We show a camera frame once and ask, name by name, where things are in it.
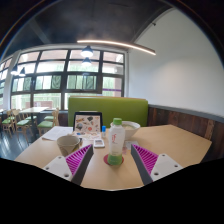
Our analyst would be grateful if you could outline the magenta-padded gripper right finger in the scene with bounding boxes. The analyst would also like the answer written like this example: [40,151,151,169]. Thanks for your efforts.
[130,143,184,187]

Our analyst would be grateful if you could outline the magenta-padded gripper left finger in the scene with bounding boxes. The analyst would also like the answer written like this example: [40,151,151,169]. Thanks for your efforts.
[42,144,95,187]

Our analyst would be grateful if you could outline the white bottle with green cap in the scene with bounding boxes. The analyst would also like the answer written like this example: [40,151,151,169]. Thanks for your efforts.
[107,117,126,166]

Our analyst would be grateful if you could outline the cream ceramic cup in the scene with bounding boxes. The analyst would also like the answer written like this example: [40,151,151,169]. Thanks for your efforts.
[56,134,82,158]

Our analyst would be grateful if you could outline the small clear plastic packet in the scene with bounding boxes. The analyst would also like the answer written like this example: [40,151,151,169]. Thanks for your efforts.
[122,139,138,155]

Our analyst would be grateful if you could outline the colourful sticker sheet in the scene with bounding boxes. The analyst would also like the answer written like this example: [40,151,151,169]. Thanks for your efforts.
[74,132,103,141]

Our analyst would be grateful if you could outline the white paper sheet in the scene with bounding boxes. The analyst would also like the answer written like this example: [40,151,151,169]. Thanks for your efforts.
[41,125,75,142]

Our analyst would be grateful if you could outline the white bowl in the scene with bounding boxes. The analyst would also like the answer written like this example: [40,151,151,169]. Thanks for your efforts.
[109,120,142,141]

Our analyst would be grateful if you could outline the black-framed tablet with sticker picture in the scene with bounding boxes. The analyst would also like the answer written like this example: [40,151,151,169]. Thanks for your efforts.
[72,111,104,136]

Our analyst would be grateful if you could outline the blue-capped glue stick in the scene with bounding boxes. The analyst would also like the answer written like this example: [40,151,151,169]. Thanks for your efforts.
[101,125,108,140]

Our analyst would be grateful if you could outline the green upholstered bench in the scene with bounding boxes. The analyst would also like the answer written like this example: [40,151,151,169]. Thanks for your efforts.
[67,96,149,128]

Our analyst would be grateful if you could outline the wooden dining table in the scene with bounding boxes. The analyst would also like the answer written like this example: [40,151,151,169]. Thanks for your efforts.
[19,106,50,116]

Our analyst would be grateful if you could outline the wooden chairs with green seats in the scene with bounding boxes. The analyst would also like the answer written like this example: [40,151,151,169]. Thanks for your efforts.
[1,107,61,138]

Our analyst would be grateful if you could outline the black pendant lamps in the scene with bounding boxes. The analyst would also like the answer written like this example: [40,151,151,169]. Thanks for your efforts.
[9,45,95,78]

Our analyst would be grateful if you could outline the long curved ceiling light strip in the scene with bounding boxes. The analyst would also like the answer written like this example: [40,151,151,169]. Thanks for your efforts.
[76,39,157,56]

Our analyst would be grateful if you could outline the black-framed window wall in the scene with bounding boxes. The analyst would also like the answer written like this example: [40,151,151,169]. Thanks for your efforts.
[0,49,127,111]

